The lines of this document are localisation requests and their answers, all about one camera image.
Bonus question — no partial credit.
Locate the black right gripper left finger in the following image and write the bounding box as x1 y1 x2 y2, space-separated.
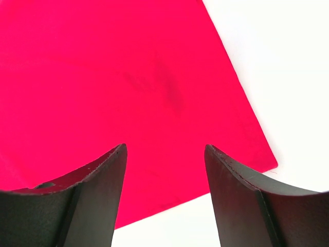
1 144 127 246

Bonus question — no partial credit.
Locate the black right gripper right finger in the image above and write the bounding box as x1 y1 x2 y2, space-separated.
205 145 328 246

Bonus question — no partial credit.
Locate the crimson red t shirt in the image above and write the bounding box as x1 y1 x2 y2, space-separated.
1 1 278 227

